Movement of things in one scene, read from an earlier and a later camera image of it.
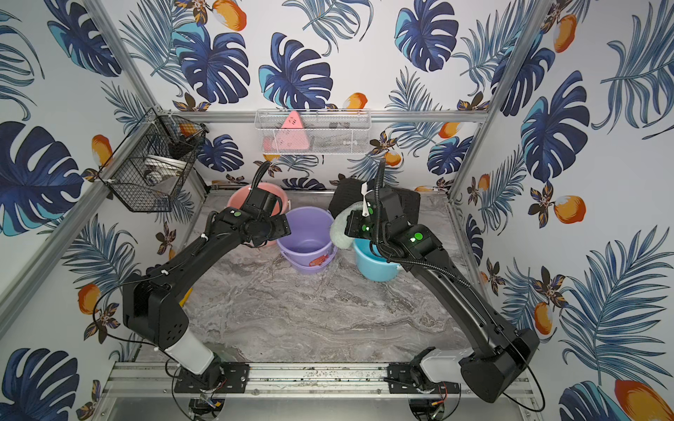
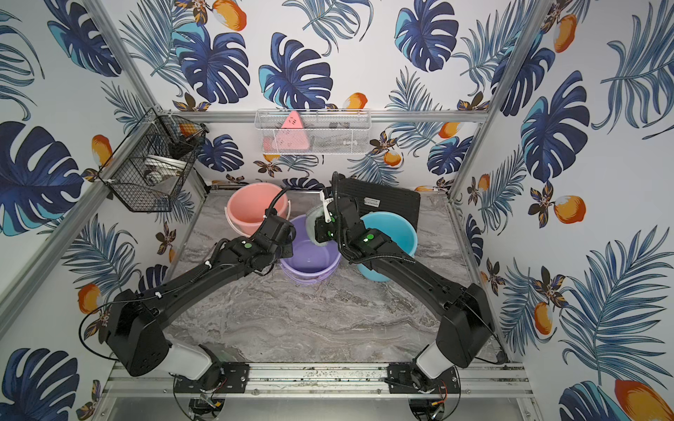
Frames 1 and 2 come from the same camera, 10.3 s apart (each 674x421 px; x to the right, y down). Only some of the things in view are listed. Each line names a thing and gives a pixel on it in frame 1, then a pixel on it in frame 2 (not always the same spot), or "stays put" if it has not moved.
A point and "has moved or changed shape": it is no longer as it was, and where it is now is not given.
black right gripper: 354,219 -> 320,227
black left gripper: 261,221 -> 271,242
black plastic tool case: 348,192 stays put
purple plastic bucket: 309,248 has moved or changed shape
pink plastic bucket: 240,193 stays put
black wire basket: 144,167 stays put
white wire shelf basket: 338,131 stays put
